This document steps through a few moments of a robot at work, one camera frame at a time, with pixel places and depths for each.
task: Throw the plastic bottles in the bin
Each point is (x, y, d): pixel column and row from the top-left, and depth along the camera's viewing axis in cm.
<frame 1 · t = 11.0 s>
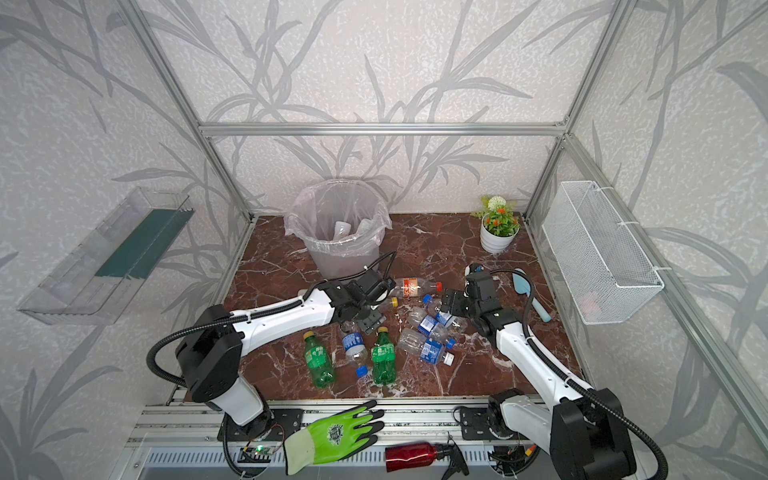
left hand: (372, 302, 87), fingers open
right hand: (456, 288, 87), fingers open
grey bin with plastic liner: (312, 214, 93), point 22 cm above the table
potted plant in white pot: (499, 224, 99), point 16 cm above the table
light blue spatula: (522, 286, 101), on the table
clear bottle red label: (414, 287, 95), point 6 cm above the table
white bottle near plant: (364, 226, 98), point 17 cm above the table
green bottle left: (317, 357, 81), point 6 cm above the table
green bottle right: (384, 358, 83), point 3 cm above the table
clear bottle blue label centre: (355, 347, 84), point 5 cm above the table
white bottle red cap front: (341, 229, 104), point 12 cm above the table
crushed blue label bottle upper: (444, 318, 89), point 5 cm above the table
crushed blue label bottle middle: (425, 323, 88), point 5 cm above the table
crushed blue label bottle lower: (431, 351, 82), point 6 cm above the table

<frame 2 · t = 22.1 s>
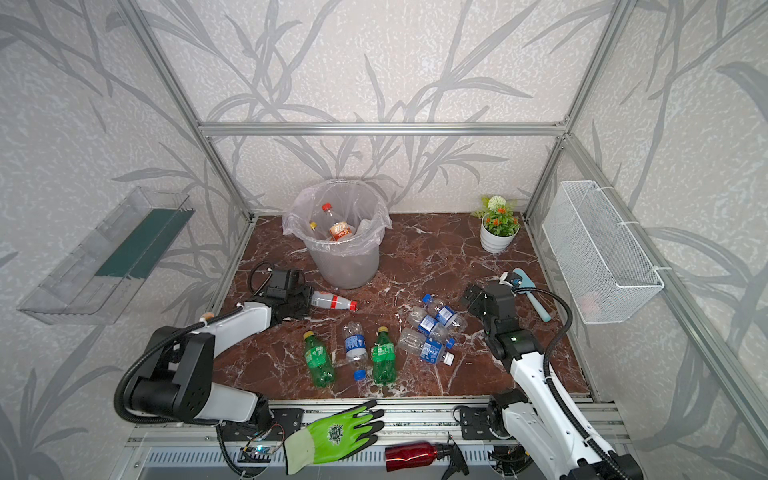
left hand: (318, 280, 94), fingers open
right hand: (479, 285, 84), fingers open
clear bottle red label: (339, 229, 95), point 18 cm above the table
white bottle red cap left: (332, 301, 93), point 5 cm above the table
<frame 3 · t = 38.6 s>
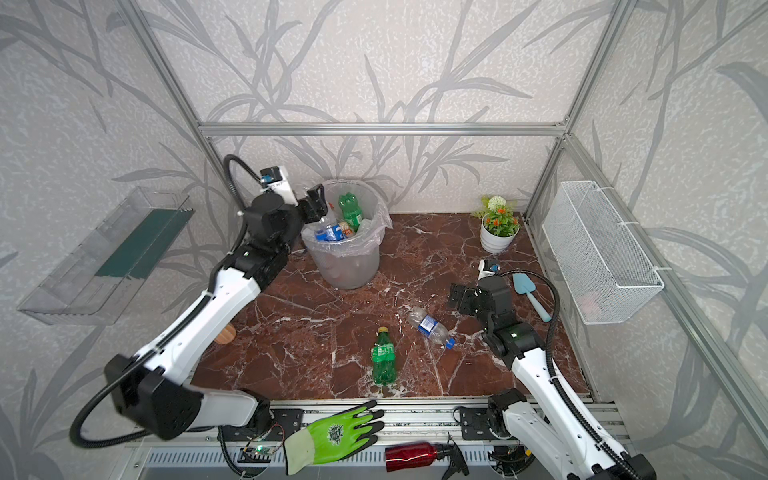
left hand: (316, 178, 72), fingers open
right hand: (466, 278, 81), fingers open
green bottle left: (352, 213, 98), point 20 cm above the table
clear bottle blue label centre: (331, 233, 82), point 27 cm above the table
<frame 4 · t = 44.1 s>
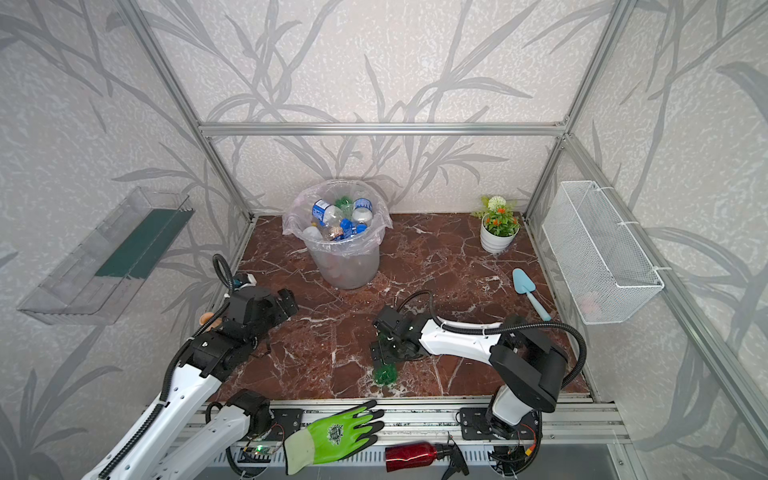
left hand: (285, 291, 77), fingers open
right hand: (385, 347, 85), fingers open
clear bottle blue label centre: (327, 214, 86), point 27 cm above the table
